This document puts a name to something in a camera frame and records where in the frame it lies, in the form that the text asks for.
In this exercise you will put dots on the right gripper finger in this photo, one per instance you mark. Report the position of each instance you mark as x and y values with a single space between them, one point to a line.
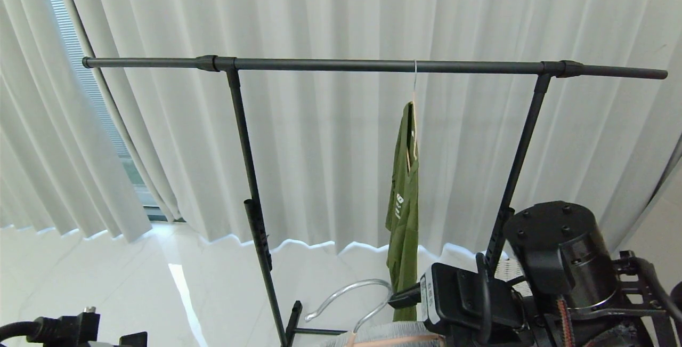
405 297

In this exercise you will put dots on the green short-sleeved shirt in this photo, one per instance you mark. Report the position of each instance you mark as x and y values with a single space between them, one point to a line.
402 230

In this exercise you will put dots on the white curtain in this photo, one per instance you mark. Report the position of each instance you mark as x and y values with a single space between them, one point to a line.
42 150
346 6

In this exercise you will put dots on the white laundry basket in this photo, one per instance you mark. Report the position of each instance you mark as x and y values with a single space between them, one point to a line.
509 271

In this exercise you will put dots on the pale grey garment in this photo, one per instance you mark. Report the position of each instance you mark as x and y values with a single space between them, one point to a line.
394 330

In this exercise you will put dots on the black clothes rack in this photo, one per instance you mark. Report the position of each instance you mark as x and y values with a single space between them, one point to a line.
373 65

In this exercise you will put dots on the window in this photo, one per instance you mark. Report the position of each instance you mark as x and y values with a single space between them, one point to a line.
69 32

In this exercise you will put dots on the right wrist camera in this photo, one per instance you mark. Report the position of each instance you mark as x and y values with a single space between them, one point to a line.
469 293

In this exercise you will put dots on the pink clothes hanger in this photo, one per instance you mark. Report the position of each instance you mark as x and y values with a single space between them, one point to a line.
415 78
367 282

